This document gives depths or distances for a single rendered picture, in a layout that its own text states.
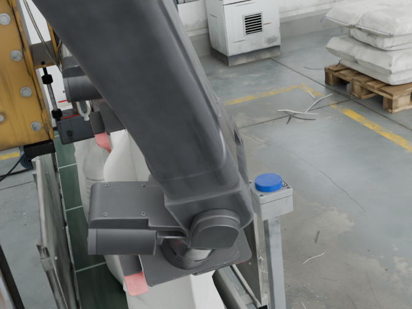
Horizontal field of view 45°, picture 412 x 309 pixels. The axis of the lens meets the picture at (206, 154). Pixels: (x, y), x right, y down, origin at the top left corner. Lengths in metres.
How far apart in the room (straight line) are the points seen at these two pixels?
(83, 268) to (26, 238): 1.04
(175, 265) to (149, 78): 0.29
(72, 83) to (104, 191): 0.40
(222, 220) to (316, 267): 1.85
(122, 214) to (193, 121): 0.14
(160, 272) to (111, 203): 0.14
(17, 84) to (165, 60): 0.78
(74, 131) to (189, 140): 0.75
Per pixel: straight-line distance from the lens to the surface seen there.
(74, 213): 2.09
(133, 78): 0.27
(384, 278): 2.18
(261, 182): 1.11
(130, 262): 0.55
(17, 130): 1.06
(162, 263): 0.53
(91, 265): 1.77
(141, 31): 0.25
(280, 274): 1.26
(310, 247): 2.31
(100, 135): 0.89
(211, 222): 0.37
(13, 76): 1.02
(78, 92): 0.80
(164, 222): 0.41
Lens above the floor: 1.41
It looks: 26 degrees down
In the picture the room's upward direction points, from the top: 8 degrees counter-clockwise
